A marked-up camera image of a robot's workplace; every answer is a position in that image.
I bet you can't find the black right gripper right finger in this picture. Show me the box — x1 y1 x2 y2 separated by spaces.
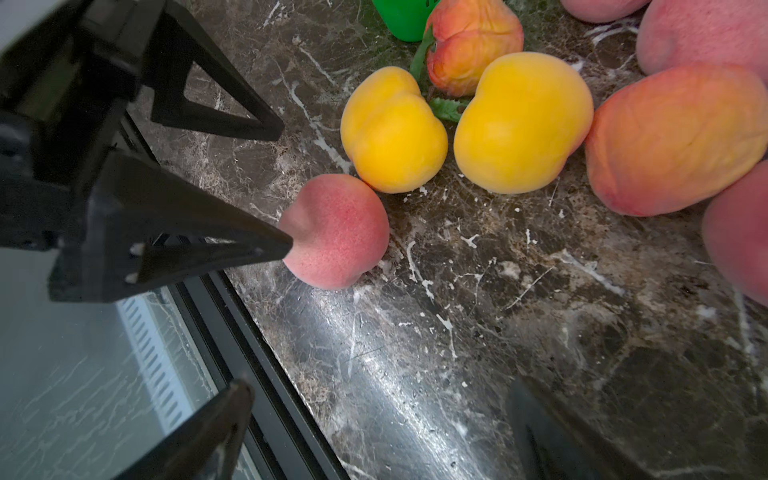
506 376 652 479

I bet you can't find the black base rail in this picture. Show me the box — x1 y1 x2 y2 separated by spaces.
113 113 352 480

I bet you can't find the orange pink peach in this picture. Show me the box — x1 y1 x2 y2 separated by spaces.
585 64 767 217

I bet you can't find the yellow peach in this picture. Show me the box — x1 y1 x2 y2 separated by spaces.
453 52 594 194
340 66 448 194

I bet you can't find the pink peach left cluster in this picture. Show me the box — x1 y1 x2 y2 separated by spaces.
560 0 650 24

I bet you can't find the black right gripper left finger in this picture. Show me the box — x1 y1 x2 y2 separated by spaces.
116 379 255 480

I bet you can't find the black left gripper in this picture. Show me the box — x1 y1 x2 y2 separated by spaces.
1 1 293 303

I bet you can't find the red orange peach with leaf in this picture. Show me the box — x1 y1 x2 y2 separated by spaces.
409 0 524 98

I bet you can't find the pink peach cluster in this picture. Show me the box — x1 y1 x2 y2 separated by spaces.
636 0 767 80
560 0 650 24

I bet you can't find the green plastic basket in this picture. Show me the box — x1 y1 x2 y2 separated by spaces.
373 0 439 42

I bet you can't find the pink peach near right gripper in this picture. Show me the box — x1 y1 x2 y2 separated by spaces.
702 161 767 305

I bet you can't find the pink peach centre cluster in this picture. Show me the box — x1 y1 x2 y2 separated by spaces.
636 0 767 80

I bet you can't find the pink peach front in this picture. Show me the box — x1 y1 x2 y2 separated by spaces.
278 174 390 290

